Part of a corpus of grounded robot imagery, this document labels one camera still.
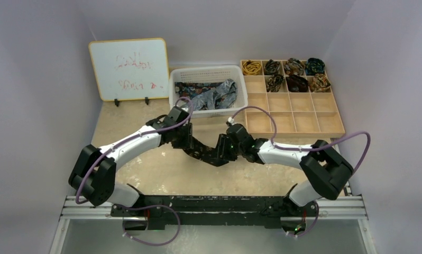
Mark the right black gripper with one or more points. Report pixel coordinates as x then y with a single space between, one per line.
226 148

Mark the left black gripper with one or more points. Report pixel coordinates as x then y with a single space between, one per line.
187 143

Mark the black floral tie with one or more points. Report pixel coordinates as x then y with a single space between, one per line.
204 153

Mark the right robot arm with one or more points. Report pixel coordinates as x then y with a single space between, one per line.
326 170

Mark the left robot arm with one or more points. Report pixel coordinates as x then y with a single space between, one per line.
94 173

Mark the dark colourful patterned tie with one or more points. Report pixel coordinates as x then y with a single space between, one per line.
191 90

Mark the grey blue patterned tie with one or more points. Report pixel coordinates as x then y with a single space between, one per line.
220 98

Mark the white plastic basket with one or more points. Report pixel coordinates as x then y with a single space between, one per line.
210 75

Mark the yellow rolled tie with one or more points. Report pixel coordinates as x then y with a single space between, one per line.
251 68

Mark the wooden compartment tray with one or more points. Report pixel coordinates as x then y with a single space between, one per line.
290 114

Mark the dark olive rolled tie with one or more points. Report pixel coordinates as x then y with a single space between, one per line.
272 67

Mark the dark maroon rolled tie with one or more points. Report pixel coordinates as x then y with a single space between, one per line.
297 84

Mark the brown patterned rolled tie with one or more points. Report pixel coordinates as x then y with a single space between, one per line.
293 66

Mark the orange brown rolled tie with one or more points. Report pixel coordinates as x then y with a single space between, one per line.
320 84

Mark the dark green rolled tie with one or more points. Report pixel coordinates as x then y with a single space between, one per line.
314 66

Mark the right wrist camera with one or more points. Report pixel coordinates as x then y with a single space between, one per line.
230 122

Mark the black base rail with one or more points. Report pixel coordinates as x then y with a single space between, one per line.
271 212

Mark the white whiteboard orange frame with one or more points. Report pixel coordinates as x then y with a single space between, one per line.
128 70

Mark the aluminium rail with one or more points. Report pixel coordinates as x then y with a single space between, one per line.
344 208

